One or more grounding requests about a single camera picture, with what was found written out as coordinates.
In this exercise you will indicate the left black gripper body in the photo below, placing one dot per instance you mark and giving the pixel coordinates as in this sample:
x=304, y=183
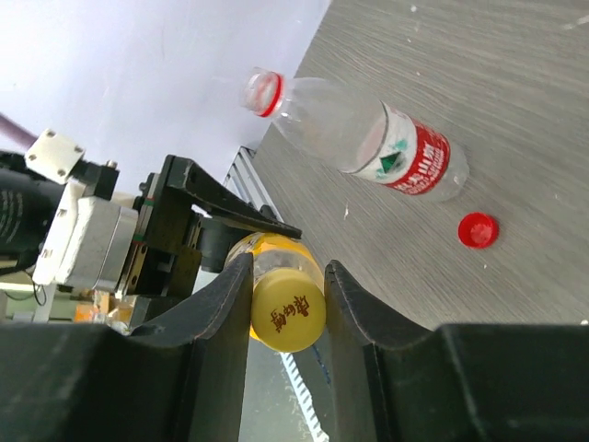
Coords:
x=163, y=260

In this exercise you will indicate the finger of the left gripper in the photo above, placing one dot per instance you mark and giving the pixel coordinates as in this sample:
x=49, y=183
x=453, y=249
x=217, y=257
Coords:
x=191, y=180

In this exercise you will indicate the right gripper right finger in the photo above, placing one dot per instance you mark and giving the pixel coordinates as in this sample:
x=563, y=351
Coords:
x=394, y=380

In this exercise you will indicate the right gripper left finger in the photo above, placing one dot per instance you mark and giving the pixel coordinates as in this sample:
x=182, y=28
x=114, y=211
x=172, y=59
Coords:
x=177, y=377

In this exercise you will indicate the yellow honey pomelo drink bottle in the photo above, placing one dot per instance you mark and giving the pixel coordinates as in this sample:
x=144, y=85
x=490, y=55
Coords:
x=272, y=252

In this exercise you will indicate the yellow bottle cap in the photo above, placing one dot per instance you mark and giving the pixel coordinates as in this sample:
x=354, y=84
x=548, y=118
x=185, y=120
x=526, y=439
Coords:
x=288, y=310

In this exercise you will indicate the clear red-label water bottle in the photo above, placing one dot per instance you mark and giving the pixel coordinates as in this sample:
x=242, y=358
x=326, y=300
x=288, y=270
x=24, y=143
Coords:
x=358, y=134

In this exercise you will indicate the red bottle cap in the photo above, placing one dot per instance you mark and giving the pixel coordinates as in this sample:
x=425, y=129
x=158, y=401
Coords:
x=478, y=230

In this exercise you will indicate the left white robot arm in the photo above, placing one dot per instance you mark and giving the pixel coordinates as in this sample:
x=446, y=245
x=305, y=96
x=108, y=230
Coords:
x=28, y=205

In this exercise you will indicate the slotted aluminium cable rail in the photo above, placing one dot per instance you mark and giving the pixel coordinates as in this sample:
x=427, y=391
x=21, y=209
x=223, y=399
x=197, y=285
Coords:
x=304, y=398

